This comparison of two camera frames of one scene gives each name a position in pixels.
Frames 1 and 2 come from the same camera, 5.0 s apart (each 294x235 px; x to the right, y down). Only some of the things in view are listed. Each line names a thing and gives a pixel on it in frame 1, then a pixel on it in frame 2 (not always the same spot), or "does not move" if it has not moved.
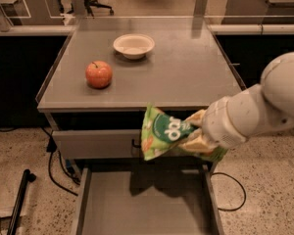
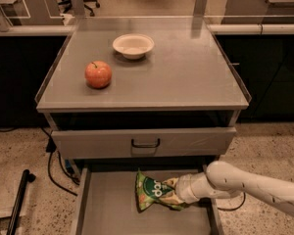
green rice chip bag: [161, 131] -> [149, 190]
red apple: [98, 74] does not move
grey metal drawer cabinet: [107, 70] does not move
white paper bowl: [133, 46] does not move
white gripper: [220, 123] -> [184, 188]
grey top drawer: [97, 144] does not move
